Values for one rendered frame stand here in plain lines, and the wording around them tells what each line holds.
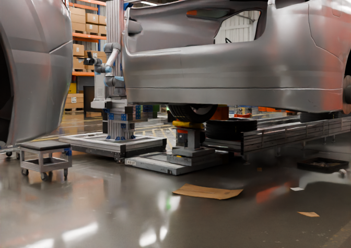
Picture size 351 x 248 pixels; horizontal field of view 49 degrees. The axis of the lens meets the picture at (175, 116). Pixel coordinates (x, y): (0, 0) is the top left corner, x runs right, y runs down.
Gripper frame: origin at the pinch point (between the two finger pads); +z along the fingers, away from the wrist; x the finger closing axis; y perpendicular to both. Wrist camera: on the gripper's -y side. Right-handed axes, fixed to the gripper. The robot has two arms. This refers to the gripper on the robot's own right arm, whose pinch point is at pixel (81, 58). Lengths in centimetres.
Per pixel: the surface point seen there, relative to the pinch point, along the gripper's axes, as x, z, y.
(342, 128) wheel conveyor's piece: -270, -381, 67
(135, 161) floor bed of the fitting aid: -69, -25, 109
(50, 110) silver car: -193, 253, 14
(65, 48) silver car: -190, 245, -6
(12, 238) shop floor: -111, 186, 110
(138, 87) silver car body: -113, 60, 18
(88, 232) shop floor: -146, 159, 105
